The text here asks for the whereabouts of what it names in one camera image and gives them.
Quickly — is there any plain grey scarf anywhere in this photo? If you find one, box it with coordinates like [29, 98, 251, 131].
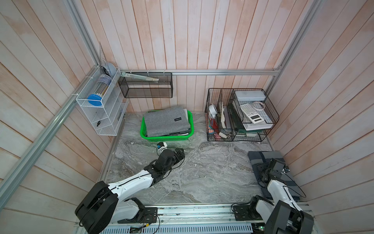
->
[144, 106, 191, 137]

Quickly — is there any grey navy striped scarf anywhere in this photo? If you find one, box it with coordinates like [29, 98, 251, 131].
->
[248, 151, 303, 202]

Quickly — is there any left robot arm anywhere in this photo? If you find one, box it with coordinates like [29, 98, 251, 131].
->
[75, 142, 185, 234]

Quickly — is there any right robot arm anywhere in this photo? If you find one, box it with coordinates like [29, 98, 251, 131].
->
[248, 159, 314, 234]

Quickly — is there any green plastic basket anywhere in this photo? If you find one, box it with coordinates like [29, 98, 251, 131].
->
[140, 109, 195, 142]

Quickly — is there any ruler in mesh basket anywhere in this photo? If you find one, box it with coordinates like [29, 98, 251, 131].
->
[121, 72, 159, 82]

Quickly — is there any white notebook under calculator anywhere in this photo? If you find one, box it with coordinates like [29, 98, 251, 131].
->
[243, 121, 274, 131]

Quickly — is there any white calculator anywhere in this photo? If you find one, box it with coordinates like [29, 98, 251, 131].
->
[240, 103, 264, 124]

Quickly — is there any white tape roll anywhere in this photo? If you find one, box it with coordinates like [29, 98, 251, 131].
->
[208, 104, 218, 119]

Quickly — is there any white pencil case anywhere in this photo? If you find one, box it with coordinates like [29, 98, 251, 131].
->
[235, 90, 266, 101]

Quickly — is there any clear tube blue cap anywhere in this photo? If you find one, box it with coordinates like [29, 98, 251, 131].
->
[87, 74, 112, 106]

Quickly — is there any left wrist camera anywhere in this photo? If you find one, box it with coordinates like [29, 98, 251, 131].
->
[156, 142, 168, 153]

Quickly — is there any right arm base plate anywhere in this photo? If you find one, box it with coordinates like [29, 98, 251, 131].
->
[231, 200, 274, 223]

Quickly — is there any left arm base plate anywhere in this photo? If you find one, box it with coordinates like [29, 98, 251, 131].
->
[118, 207, 158, 224]

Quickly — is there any black wire desk organizer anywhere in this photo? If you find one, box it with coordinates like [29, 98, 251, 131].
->
[205, 88, 279, 142]

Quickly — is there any aluminium front rail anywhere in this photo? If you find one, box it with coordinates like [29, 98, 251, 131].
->
[74, 203, 318, 227]

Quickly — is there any white wire wall shelf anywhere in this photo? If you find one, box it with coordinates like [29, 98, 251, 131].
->
[76, 67, 128, 136]

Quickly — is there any black mesh wall basket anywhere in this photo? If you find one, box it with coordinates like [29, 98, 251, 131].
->
[118, 72, 173, 98]

